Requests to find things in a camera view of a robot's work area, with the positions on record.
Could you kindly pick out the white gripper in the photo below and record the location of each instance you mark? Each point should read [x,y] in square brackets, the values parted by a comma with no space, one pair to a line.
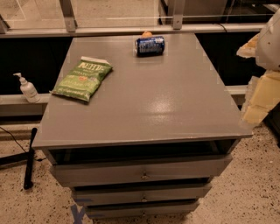
[269,46]

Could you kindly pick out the blue pepsi can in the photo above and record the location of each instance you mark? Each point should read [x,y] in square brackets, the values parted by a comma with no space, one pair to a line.
[150,46]

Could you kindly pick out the grey drawer cabinet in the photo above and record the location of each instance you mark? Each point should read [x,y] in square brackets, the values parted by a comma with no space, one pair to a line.
[159,108]

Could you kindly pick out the orange fruit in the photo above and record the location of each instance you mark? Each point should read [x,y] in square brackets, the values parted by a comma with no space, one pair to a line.
[147,34]

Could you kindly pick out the grey bottom drawer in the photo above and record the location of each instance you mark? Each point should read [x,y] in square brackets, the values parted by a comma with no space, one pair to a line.
[142,208]

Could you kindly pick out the grey drawer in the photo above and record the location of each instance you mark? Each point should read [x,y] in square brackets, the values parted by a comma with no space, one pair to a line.
[109,174]
[155,193]
[142,208]

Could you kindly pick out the green kettle chips bag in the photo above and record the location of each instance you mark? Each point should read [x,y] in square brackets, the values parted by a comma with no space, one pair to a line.
[84,79]

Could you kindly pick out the grey top drawer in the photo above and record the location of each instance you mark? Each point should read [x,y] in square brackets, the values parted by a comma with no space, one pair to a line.
[109,174]

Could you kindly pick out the grey middle drawer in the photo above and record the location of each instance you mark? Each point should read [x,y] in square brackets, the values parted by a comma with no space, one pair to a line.
[155,193]

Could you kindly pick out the grey metal railing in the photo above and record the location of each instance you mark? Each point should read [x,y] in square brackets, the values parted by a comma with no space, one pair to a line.
[81,18]

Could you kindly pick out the white pump dispenser bottle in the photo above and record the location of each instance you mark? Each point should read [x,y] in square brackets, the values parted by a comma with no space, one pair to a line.
[27,88]

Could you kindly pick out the black tripod leg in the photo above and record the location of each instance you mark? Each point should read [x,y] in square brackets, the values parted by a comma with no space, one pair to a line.
[28,157]

